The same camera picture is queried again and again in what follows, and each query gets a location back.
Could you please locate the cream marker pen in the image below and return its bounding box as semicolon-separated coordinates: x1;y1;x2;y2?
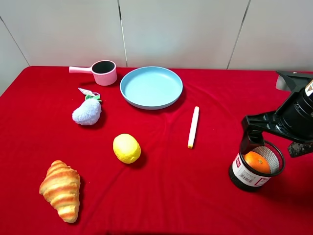
187;106;200;149

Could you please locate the red tablecloth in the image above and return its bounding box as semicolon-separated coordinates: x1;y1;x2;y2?
0;67;313;235

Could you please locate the yellow lemon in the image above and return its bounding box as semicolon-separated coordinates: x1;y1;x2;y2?
113;134;141;164

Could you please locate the orange mandarin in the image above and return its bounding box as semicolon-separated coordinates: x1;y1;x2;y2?
244;151;270;174

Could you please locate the light blue plate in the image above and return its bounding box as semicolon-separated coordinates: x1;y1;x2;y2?
120;66;183;110

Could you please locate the pink toy saucepan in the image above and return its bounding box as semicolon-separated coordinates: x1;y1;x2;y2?
68;60;117;86

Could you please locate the black mesh pen holder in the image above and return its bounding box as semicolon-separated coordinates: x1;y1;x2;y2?
228;141;285;191

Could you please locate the toy croissant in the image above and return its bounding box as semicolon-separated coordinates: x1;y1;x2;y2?
39;160;81;223

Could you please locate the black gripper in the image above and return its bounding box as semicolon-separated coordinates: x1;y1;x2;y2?
240;78;313;158

